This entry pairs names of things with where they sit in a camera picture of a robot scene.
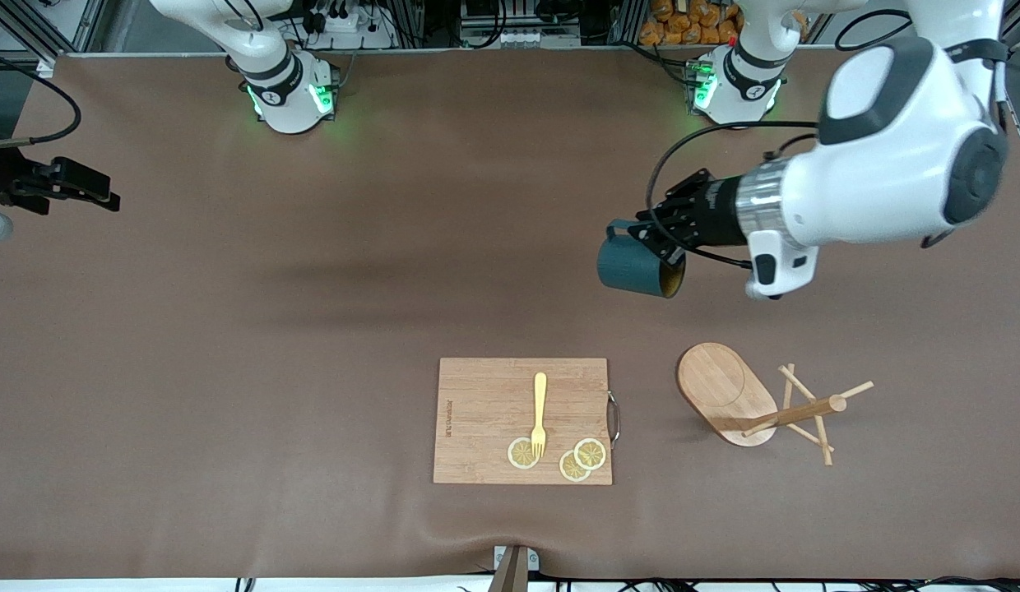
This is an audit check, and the teal mug with yellow interior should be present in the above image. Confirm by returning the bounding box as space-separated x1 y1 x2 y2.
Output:
596 218 688 298

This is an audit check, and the wooden mug rack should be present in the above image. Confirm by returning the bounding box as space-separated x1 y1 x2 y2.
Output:
676 342 875 468

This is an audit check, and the orange snack pile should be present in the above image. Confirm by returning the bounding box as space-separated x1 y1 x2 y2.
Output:
639 0 745 47

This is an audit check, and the yellow plastic fork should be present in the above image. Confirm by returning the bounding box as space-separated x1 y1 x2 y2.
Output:
531 372 549 460

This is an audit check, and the grey socket strip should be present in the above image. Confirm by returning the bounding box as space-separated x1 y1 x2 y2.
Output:
459 29 582 49

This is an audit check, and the table cover mat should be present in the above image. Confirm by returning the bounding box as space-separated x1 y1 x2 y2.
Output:
0 45 1020 580

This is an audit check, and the wooden cutting board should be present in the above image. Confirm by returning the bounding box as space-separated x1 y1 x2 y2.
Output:
433 357 622 486

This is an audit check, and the white power strip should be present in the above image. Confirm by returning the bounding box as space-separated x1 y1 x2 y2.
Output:
308 8 396 49

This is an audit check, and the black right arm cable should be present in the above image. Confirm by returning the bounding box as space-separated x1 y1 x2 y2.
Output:
0 48 83 151

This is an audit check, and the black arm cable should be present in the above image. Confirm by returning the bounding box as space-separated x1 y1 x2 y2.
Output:
646 8 914 272
0 48 83 151

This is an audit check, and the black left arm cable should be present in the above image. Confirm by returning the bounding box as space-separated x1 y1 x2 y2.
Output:
646 8 914 272

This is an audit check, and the aluminium frame post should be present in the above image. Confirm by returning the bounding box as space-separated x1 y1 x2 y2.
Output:
37 0 116 58

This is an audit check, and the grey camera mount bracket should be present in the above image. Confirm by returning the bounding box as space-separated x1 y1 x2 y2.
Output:
487 544 541 592

